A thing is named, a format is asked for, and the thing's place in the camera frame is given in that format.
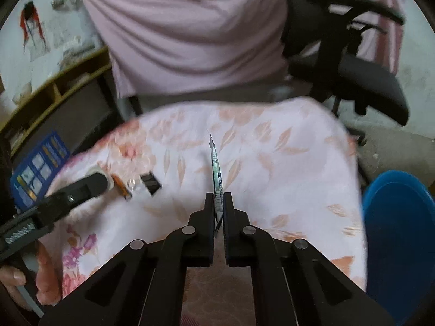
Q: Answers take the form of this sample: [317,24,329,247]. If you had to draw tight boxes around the long white printed sachet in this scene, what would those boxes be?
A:
[207,129,225,236]

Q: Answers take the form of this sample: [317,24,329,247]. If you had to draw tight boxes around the blue plastic bucket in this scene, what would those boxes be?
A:
[362,170,435,316]

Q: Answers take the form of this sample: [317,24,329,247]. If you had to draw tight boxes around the pink hanging cloth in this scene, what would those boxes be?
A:
[79,0,408,100]

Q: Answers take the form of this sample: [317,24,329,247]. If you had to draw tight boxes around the low wooden shelf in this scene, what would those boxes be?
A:
[0,46,123,157]

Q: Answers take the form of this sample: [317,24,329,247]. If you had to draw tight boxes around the person's left hand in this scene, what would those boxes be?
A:
[0,242,63,309]

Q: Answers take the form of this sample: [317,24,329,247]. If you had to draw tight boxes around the small black clip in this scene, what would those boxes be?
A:
[139,173,163,197]

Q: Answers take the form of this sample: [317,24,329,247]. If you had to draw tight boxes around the black mesh office chair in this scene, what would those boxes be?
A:
[277,0,410,146]

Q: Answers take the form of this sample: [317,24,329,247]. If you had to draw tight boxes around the floral printed blanket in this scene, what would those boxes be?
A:
[37,97,369,326]

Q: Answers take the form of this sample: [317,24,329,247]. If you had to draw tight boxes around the blue printed box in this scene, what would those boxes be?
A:
[10,132,71,211]

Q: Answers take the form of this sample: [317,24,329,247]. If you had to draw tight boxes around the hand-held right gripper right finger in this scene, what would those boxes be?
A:
[222,192,395,326]

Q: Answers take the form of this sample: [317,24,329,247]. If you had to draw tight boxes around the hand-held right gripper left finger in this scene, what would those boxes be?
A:
[39,192,216,326]

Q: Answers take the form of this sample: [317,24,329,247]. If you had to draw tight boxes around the orange narrow packet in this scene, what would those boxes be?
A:
[111,174,133,200]

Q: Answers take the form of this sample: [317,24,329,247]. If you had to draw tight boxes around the black box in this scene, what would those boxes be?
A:
[0,132,16,218]

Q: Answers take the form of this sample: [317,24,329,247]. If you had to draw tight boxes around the paper with red drawing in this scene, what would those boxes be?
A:
[20,2,51,62]

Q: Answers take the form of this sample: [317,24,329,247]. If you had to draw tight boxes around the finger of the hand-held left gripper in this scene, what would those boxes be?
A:
[36,173,110,227]

